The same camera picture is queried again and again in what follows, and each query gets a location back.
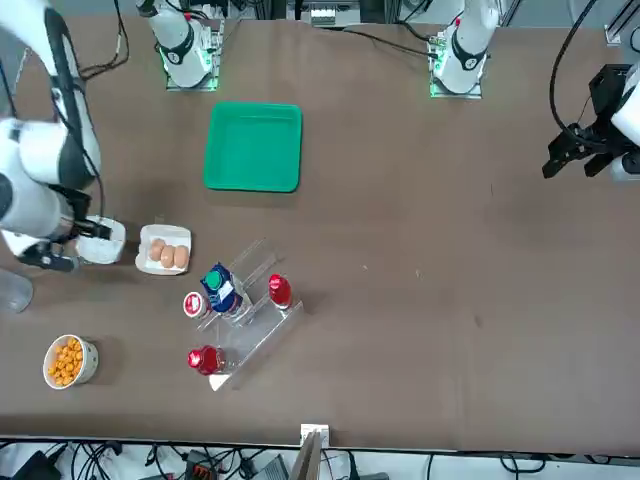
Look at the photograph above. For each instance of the blue milk carton green cap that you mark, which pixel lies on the blue milk carton green cap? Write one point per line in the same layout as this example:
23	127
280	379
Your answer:
222	295

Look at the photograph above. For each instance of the small bottle red white lid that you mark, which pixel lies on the small bottle red white lid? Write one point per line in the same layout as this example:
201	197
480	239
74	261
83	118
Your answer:
194	303

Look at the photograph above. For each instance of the brown egg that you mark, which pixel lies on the brown egg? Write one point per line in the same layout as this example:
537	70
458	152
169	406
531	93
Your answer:
157	248
168	254
181	256

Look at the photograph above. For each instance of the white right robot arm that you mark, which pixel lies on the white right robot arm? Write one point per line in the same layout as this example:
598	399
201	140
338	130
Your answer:
30	210

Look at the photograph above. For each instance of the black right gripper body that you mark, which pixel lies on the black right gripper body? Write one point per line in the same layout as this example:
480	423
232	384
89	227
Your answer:
77	205

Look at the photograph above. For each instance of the red soda bottle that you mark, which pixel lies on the red soda bottle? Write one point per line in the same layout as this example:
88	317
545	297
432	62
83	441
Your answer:
205	360
279	292

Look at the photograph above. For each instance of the black box under table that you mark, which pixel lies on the black box under table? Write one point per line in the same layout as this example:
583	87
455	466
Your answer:
32	467

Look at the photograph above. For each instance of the clear acrylic stepped shelf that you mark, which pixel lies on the clear acrylic stepped shelf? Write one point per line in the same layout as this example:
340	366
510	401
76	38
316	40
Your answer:
265	345

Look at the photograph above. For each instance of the aluminium profile post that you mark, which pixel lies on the aluminium profile post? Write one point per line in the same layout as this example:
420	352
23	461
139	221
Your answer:
312	450

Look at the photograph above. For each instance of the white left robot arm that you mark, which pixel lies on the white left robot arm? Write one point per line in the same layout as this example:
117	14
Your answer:
462	50

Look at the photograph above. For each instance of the white egg box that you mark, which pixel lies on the white egg box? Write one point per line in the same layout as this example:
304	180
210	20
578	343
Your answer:
150	234

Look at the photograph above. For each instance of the grey electrical box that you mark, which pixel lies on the grey electrical box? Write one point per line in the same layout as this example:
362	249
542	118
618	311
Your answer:
322	17

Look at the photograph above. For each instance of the black orange device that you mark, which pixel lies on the black orange device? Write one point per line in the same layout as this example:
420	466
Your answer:
200	470

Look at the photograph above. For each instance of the tall translucent grey cylinder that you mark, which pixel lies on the tall translucent grey cylinder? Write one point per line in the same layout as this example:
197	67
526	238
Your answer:
15	295

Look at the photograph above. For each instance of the grey device under table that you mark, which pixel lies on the grey device under table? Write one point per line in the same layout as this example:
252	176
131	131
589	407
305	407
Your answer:
272	470

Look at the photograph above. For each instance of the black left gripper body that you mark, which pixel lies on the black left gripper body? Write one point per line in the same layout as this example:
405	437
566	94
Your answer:
607	92

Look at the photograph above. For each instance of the white cup of orange snacks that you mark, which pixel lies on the white cup of orange snacks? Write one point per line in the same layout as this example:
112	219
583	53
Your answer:
62	362

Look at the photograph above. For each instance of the steel arm base plate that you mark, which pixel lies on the steel arm base plate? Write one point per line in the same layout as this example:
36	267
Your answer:
475	93
172	88

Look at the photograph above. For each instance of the aluminium corner profile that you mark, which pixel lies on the aluminium corner profile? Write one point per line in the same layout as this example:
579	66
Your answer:
614	32

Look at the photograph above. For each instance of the green plastic tray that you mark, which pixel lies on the green plastic tray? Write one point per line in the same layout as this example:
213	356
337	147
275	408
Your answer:
252	150

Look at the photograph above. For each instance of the small white paper tag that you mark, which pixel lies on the small white paper tag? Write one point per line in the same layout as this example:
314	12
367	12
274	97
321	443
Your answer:
217	384

